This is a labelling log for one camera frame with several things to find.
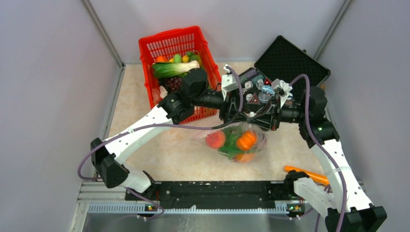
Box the green white bok choy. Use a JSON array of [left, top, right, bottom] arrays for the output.
[[152, 60, 200, 79]]

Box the orange handled tool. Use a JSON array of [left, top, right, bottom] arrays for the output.
[[284, 165, 330, 187]]

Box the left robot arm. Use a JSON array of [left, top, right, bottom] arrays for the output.
[[88, 65, 242, 200]]

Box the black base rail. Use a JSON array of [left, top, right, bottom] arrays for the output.
[[141, 181, 307, 213]]

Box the red plastic basket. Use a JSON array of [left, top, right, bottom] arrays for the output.
[[139, 26, 221, 124]]

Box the peach fruit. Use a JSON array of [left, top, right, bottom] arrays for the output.
[[205, 130, 226, 149]]

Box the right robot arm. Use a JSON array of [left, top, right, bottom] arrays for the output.
[[245, 87, 387, 232]]

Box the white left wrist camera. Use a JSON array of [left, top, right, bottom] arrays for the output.
[[221, 64, 241, 100]]

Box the purple grape bunch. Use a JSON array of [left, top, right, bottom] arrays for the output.
[[162, 77, 182, 92]]

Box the green lettuce head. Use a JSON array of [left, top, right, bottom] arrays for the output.
[[218, 126, 245, 160]]

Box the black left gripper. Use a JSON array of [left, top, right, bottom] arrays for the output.
[[192, 89, 250, 124]]

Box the orange mini pumpkin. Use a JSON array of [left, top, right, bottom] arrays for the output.
[[236, 130, 258, 151]]

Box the red triangle dealer card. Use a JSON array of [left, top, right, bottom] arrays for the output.
[[246, 93, 261, 105]]

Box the clear round dealer button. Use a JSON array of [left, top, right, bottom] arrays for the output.
[[258, 92, 271, 104]]

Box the clear zip top bag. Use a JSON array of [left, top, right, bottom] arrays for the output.
[[193, 122, 268, 163]]

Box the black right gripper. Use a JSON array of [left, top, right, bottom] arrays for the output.
[[249, 94, 308, 131]]

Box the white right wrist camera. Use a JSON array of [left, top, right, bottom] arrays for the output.
[[271, 79, 293, 108]]

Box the black poker chip case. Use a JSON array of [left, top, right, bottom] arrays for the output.
[[239, 35, 331, 122]]

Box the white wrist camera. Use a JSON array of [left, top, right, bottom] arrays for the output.
[[271, 79, 293, 108], [221, 64, 241, 100]]

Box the pink purple onion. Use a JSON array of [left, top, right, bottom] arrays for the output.
[[255, 132, 267, 150]]

